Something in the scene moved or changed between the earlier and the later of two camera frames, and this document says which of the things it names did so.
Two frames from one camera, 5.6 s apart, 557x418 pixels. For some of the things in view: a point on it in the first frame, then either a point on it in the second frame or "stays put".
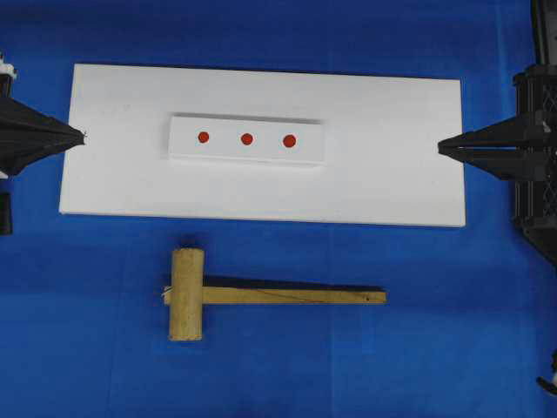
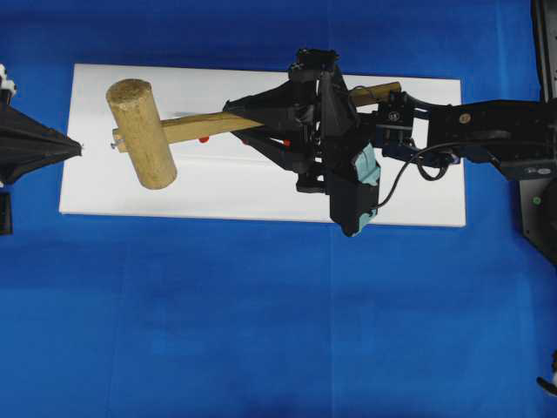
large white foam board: x=264 y=145 stays put
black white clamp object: x=549 y=383 stays put
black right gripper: x=523 y=149 → x=328 y=119
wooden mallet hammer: x=186 y=294 → x=146 y=137
